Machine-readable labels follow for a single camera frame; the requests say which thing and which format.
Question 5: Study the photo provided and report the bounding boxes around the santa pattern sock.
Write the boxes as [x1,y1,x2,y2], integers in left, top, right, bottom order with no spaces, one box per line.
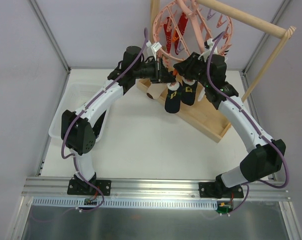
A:
[181,78,198,106]

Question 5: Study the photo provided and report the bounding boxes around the navy green striped sock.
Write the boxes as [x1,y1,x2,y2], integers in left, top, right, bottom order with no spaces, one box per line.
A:
[164,81,182,114]

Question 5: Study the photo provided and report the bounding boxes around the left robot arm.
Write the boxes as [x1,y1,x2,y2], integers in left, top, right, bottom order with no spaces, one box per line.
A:
[61,42,175,196]

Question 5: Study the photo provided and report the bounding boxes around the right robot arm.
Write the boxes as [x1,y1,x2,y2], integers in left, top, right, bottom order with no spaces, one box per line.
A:
[174,52,286,199]

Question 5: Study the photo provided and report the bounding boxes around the pink round clip hanger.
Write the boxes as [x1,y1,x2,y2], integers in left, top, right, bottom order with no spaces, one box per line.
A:
[151,0,234,62]

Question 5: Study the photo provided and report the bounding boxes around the cream sock brown toe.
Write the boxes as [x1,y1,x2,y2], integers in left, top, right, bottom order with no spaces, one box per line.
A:
[146,83,167,100]

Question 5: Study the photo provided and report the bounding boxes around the white sock black stripes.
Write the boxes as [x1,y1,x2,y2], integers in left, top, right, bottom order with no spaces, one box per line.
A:
[197,88,205,102]

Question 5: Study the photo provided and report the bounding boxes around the purple clothes peg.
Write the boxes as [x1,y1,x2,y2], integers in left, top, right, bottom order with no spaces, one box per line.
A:
[206,8,216,21]

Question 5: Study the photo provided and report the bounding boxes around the white plastic laundry basket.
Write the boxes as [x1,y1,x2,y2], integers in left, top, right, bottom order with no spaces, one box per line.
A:
[48,81,110,143]

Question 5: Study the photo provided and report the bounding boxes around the green circuit board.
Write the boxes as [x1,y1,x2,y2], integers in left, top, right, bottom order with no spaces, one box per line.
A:
[216,202,234,215]

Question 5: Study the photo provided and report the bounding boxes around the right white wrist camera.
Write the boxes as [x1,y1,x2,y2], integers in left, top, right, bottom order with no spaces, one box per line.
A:
[198,38,218,61]

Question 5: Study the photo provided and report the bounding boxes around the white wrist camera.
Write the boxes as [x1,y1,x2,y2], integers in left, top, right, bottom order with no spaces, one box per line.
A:
[146,41,162,58]
[198,38,218,61]

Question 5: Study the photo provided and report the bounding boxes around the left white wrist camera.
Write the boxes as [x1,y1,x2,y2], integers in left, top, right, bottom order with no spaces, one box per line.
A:
[146,41,162,58]

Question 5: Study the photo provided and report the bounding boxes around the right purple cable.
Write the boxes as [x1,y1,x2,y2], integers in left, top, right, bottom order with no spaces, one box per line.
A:
[205,31,290,217]

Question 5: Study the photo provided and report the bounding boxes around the purple cable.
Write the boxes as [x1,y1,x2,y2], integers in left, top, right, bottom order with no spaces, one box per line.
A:
[205,31,290,217]
[60,27,151,214]

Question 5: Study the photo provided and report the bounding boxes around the wooden hanging frame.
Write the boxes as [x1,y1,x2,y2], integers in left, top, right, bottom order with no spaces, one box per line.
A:
[151,0,296,101]

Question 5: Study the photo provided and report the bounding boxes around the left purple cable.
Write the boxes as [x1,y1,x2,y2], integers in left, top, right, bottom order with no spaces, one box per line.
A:
[60,27,151,214]

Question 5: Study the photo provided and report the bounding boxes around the aluminium mounting rail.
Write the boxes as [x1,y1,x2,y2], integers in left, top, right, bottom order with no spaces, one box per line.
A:
[20,176,291,211]

